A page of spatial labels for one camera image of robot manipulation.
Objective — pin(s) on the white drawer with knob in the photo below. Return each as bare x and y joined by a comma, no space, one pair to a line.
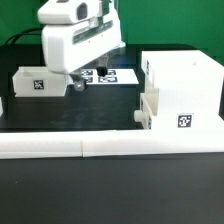
148,108

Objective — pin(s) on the white marker tag sheet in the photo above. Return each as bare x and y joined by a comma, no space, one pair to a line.
114,77

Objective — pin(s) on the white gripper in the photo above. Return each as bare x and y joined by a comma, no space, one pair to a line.
67,48

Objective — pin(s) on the white rear drawer box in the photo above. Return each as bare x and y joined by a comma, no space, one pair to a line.
38,82

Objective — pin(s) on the white front barrier rail right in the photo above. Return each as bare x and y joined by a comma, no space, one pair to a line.
149,142

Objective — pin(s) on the white front barrier rail left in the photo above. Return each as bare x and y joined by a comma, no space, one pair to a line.
40,145

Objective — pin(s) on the white drawer cabinet box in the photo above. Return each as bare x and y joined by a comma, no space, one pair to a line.
190,87

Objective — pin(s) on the white barrier rail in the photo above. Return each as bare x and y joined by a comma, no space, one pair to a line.
40,145
149,142

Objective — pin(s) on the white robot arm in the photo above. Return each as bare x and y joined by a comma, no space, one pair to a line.
71,12

